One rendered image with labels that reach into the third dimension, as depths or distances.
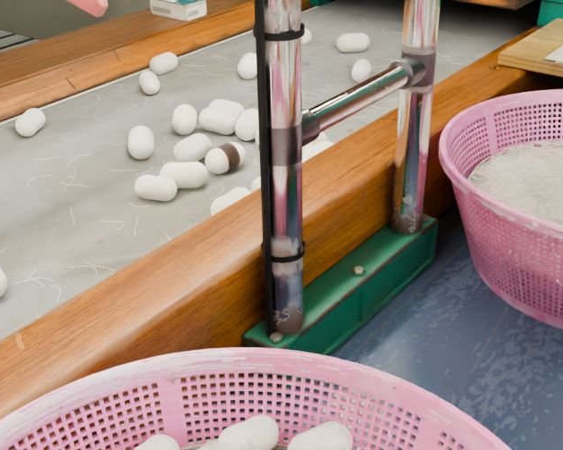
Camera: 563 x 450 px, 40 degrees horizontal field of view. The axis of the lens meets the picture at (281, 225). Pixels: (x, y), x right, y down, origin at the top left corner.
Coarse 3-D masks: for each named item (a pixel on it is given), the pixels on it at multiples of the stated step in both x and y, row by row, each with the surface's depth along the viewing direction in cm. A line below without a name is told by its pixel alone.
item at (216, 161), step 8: (232, 144) 61; (208, 152) 61; (216, 152) 60; (240, 152) 61; (208, 160) 60; (216, 160) 60; (224, 160) 60; (240, 160) 61; (208, 168) 61; (216, 168) 60; (224, 168) 60
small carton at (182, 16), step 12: (156, 0) 92; (168, 0) 91; (180, 0) 91; (192, 0) 91; (204, 0) 91; (156, 12) 93; (168, 12) 92; (180, 12) 90; (192, 12) 91; (204, 12) 92
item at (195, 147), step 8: (192, 136) 63; (200, 136) 63; (176, 144) 62; (184, 144) 62; (192, 144) 62; (200, 144) 62; (208, 144) 63; (176, 152) 62; (184, 152) 61; (192, 152) 62; (200, 152) 62; (176, 160) 62; (184, 160) 62; (192, 160) 62
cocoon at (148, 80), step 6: (144, 72) 77; (150, 72) 77; (144, 78) 76; (150, 78) 76; (156, 78) 76; (144, 84) 76; (150, 84) 76; (156, 84) 76; (144, 90) 76; (150, 90) 76; (156, 90) 76
